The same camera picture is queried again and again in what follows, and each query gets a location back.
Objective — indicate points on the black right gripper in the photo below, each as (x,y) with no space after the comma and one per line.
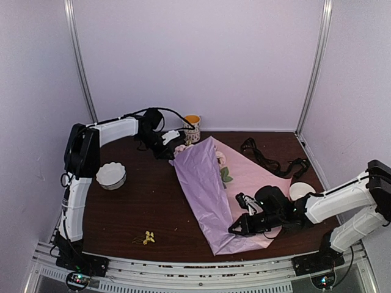
(239,223)

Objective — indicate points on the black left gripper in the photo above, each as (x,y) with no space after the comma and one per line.
(160,154)

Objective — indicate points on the pink rose stem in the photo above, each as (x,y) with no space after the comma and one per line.
(221,161)

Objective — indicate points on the black printed ribbon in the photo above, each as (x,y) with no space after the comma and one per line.
(296,168)

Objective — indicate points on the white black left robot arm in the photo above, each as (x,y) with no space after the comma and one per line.
(82,162)

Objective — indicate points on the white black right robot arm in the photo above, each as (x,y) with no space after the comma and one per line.
(369,192)

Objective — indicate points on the floral ceramic mug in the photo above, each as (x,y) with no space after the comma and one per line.
(192,128)

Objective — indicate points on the white scalloped bowl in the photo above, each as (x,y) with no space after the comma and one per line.
(111,176)

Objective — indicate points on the white round bowl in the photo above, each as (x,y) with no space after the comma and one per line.
(299,190)

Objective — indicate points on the fallen yellow flower sprig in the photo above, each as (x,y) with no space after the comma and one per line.
(148,237)

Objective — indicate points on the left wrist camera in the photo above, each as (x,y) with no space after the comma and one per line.
(172,135)

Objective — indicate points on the front aluminium rail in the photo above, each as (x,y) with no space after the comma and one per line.
(263,275)

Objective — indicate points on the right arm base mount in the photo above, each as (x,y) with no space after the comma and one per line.
(320,267)

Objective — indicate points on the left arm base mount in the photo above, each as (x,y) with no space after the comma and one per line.
(82,271)

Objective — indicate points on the left aluminium frame post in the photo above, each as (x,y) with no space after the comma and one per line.
(80,68)

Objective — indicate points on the aluminium frame post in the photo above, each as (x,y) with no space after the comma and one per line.
(80,68)
(323,37)

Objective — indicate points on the right aluminium frame post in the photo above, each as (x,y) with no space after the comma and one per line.
(323,37)

